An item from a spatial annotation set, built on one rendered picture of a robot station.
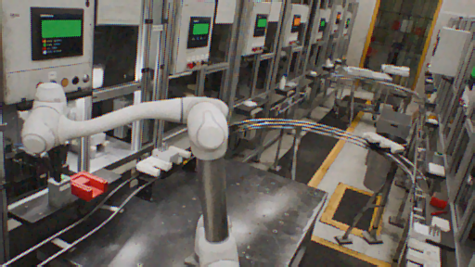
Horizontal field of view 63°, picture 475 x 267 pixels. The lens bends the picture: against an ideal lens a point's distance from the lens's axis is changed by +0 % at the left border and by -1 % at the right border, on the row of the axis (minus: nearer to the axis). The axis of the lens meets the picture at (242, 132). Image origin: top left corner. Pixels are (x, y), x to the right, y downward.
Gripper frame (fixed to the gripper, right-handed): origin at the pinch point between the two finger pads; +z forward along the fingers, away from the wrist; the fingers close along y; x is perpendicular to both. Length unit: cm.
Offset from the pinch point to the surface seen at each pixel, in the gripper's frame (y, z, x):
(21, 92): -1.0, -31.1, -17.4
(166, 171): -68, 37, 7
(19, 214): 14.1, 16.1, -6.6
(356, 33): -868, 132, -40
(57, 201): 1.0, 14.2, 0.2
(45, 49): -13, -46, -17
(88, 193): -11.0, 14.7, 5.4
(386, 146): -231, 50, 116
